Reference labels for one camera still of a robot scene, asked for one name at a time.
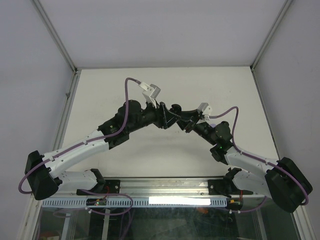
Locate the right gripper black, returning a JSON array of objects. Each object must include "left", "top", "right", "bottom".
[{"left": 174, "top": 108, "right": 217, "bottom": 146}]

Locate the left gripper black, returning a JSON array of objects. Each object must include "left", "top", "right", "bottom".
[{"left": 127, "top": 97, "right": 181, "bottom": 134}]

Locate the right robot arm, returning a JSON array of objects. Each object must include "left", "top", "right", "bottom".
[{"left": 171, "top": 104, "right": 313, "bottom": 213}]

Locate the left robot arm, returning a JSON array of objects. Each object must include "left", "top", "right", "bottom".
[{"left": 24, "top": 100, "right": 182, "bottom": 201}]

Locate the small circuit board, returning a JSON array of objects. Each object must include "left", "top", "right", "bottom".
[{"left": 91, "top": 198, "right": 107, "bottom": 206}]

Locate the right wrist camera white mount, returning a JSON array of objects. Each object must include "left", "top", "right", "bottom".
[{"left": 196, "top": 102, "right": 212, "bottom": 124}]

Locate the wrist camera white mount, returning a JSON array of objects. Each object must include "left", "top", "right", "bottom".
[
  {"left": 196, "top": 102, "right": 212, "bottom": 124},
  {"left": 139, "top": 81, "right": 161, "bottom": 109}
]

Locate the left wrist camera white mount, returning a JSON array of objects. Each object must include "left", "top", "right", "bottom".
[{"left": 139, "top": 81, "right": 161, "bottom": 109}]

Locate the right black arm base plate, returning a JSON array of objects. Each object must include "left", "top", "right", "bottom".
[{"left": 207, "top": 179, "right": 253, "bottom": 198}]

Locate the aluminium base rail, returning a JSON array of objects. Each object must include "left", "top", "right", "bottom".
[{"left": 31, "top": 176, "right": 301, "bottom": 200}]

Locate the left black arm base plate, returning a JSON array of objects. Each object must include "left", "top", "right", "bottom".
[{"left": 76, "top": 179, "right": 121, "bottom": 196}]

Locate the grey slotted cable duct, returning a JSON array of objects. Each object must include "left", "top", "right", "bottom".
[{"left": 42, "top": 196, "right": 227, "bottom": 209}]

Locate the aluminium frame post left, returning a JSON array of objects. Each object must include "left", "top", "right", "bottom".
[{"left": 31, "top": 0, "right": 80, "bottom": 76}]

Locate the aluminium frame post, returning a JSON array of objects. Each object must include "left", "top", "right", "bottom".
[
  {"left": 249, "top": 0, "right": 294, "bottom": 73},
  {"left": 31, "top": 0, "right": 80, "bottom": 76}
]

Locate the aluminium frame post right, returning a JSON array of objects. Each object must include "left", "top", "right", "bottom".
[{"left": 249, "top": 0, "right": 294, "bottom": 73}]

